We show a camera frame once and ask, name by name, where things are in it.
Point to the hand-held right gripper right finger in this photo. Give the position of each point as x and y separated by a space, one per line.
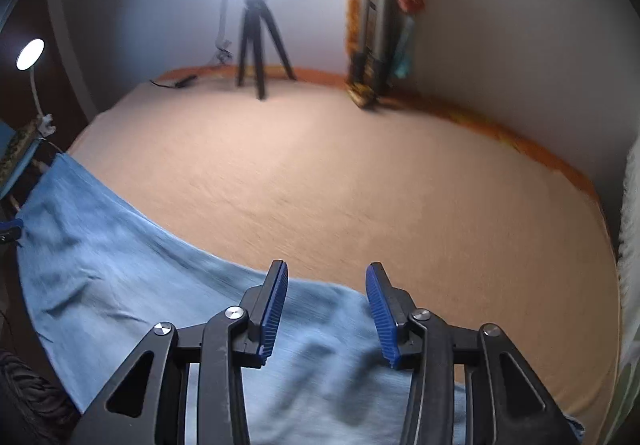
382 320

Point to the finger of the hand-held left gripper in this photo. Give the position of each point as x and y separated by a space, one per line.
11 227

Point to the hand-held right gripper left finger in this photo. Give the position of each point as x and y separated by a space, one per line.
272 315

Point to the blue denim pants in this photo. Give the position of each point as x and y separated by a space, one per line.
125 250

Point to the blue side table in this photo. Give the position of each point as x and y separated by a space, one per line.
22 175

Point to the patterned pouch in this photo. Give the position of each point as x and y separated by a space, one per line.
17 145

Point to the dark knit clothing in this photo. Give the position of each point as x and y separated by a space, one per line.
30 400

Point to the white round desk lamp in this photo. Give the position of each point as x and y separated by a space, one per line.
30 54

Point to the black tripod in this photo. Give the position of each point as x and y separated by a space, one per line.
257 50

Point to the white curtain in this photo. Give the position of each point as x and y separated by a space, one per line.
631 215

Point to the folded grey tripod stand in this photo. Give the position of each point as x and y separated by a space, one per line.
372 0

